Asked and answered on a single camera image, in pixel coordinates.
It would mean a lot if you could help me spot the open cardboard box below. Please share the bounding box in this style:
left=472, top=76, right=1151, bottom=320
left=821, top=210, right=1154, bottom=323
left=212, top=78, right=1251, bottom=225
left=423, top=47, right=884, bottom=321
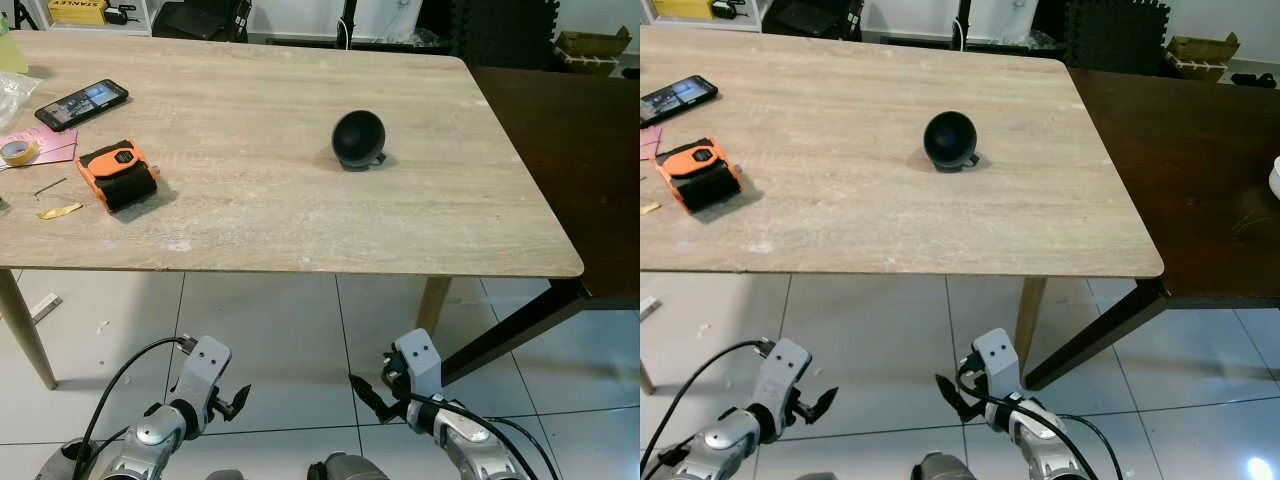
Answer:
left=555, top=27, right=633, bottom=78
left=1165, top=32, right=1241, bottom=83

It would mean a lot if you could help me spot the yellow green plastic item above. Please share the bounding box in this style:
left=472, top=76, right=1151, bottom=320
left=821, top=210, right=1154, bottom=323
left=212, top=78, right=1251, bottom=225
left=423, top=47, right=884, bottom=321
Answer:
left=0, top=20, right=29, bottom=76

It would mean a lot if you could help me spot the clear plastic bag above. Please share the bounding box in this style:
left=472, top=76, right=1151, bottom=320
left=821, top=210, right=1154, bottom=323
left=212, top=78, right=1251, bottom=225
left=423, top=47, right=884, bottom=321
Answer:
left=0, top=72, right=41, bottom=131

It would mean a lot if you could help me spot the white shelf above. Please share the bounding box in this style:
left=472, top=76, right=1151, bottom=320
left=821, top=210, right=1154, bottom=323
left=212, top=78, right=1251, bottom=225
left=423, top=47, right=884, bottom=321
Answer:
left=640, top=0, right=766, bottom=31
left=15, top=0, right=153, bottom=37

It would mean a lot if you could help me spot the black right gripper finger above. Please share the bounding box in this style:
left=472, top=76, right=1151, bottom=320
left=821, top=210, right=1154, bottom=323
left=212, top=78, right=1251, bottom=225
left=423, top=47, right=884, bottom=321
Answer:
left=348, top=373, right=393, bottom=422
left=935, top=373, right=977, bottom=423

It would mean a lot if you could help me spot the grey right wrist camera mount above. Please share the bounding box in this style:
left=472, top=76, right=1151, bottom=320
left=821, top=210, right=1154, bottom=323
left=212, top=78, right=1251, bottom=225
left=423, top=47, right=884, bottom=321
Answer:
left=392, top=328, right=443, bottom=403
left=972, top=328, right=1023, bottom=403

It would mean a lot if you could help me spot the beige masking tape roll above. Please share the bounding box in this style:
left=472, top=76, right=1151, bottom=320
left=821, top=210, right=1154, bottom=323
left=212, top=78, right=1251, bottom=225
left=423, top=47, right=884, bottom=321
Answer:
left=0, top=138, right=41, bottom=168

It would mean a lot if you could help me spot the grey right robot leg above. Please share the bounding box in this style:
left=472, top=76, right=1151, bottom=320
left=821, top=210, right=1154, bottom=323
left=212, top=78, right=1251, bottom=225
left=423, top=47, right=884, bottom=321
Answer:
left=306, top=452, right=393, bottom=480
left=910, top=452, right=981, bottom=480

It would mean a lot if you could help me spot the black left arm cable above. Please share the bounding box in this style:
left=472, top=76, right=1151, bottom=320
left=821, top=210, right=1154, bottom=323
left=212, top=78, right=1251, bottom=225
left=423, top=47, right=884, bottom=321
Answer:
left=645, top=338, right=776, bottom=480
left=70, top=336, right=196, bottom=480

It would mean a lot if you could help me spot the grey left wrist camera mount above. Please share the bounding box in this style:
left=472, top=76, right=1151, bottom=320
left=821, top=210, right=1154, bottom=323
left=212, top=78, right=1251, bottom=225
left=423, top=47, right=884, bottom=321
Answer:
left=178, top=335, right=233, bottom=413
left=752, top=338, right=811, bottom=416

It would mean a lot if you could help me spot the black smartphone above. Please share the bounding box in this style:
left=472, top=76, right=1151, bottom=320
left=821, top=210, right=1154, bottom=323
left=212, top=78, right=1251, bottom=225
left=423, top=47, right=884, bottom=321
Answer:
left=640, top=75, right=719, bottom=128
left=34, top=79, right=130, bottom=133

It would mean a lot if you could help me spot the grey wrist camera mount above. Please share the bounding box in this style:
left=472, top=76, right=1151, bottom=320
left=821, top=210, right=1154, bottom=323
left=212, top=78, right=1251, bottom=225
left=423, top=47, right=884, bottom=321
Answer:
left=752, top=338, right=811, bottom=416
left=178, top=335, right=233, bottom=413
left=972, top=328, right=1023, bottom=403
left=392, top=328, right=443, bottom=403

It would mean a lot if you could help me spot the yellow tool case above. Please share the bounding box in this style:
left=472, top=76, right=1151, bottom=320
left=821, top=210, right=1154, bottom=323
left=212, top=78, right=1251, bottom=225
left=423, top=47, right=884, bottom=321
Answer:
left=47, top=0, right=109, bottom=26
left=650, top=0, right=716, bottom=21

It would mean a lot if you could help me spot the black bag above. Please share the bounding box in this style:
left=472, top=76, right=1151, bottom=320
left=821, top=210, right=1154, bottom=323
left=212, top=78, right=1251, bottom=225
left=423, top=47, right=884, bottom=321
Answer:
left=765, top=0, right=861, bottom=41
left=152, top=0, right=251, bottom=43

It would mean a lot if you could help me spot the black foam mat stack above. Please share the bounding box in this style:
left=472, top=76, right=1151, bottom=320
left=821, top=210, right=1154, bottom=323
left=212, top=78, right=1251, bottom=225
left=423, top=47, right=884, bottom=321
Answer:
left=450, top=0, right=561, bottom=71
left=1062, top=0, right=1171, bottom=73

